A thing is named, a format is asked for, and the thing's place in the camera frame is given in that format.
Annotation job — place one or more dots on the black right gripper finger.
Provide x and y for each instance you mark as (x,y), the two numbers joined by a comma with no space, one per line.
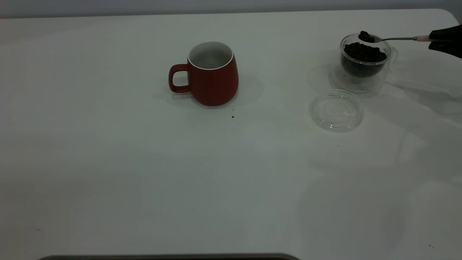
(451,48)
(449,34)

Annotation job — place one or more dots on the small coffee bean heap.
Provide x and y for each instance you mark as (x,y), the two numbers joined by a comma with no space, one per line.
(366,36)

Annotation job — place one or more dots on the red ceramic mug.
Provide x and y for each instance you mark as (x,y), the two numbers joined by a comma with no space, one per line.
(213,85)

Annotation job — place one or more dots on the clear glass cup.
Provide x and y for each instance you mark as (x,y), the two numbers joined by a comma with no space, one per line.
(380,72)

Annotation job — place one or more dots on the coffee bean pile in glass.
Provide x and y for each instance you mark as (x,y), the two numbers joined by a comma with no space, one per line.
(364,54)

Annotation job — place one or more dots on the clear plastic lid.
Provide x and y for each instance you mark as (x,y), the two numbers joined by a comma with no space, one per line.
(337,115)

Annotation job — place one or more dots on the clear glass saucer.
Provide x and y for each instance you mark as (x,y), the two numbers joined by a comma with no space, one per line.
(357,86)

